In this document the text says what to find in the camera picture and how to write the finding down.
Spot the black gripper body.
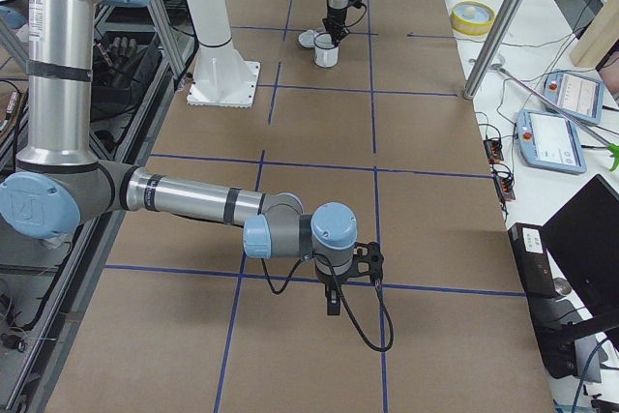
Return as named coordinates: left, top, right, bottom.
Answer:
left=316, top=271, right=346, bottom=293
left=322, top=7, right=349, bottom=37

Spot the white enamel mug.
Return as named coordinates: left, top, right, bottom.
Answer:
left=314, top=47, right=339, bottom=68

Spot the white mug lid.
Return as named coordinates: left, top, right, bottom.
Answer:
left=298, top=29, right=316, bottom=49

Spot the clear plastic funnel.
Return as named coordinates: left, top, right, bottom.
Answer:
left=314, top=30, right=337, bottom=50

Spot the yellow tape roll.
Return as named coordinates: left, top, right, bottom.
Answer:
left=450, top=0, right=496, bottom=37

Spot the black computer box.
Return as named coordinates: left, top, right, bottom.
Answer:
left=509, top=222, right=602, bottom=383

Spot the near blue teach pendant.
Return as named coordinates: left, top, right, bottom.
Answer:
left=516, top=109, right=587, bottom=174

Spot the blue teach pendant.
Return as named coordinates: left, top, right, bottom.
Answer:
left=544, top=70, right=604, bottom=125
left=516, top=109, right=587, bottom=174

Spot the black monitor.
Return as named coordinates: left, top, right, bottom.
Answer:
left=542, top=174, right=618, bottom=346

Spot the far blue teach pendant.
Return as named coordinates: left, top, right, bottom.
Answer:
left=544, top=70, right=604, bottom=125

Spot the metal reacher grabber tool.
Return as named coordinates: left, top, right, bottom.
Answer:
left=489, top=63, right=618, bottom=172

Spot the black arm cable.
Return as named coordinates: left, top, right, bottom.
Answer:
left=259, top=251, right=396, bottom=352
left=338, top=0, right=367, bottom=35

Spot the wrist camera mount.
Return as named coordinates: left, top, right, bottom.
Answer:
left=347, top=0, right=365, bottom=10
left=349, top=242, right=384, bottom=285

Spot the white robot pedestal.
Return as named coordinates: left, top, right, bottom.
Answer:
left=187, top=0, right=260, bottom=108

